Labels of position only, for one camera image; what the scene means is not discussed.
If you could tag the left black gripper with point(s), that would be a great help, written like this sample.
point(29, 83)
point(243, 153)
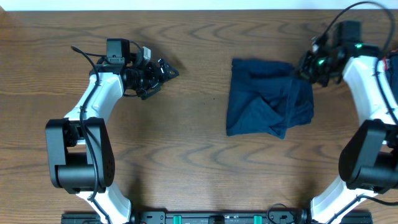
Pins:
point(158, 75)

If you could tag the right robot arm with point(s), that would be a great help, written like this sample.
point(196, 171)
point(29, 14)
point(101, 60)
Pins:
point(368, 163)

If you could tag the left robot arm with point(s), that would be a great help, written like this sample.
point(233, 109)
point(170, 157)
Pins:
point(80, 155)

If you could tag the dark blue garment pile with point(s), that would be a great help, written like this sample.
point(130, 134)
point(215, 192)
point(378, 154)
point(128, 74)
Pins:
point(392, 72)

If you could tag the navy blue shorts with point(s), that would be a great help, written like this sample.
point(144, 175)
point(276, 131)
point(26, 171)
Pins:
point(264, 97)

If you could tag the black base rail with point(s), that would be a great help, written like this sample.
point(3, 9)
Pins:
point(276, 216)

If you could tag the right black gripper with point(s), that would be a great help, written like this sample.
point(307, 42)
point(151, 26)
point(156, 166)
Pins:
point(305, 68)

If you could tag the red garment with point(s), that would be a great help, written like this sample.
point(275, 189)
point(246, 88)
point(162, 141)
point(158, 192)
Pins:
point(386, 60)

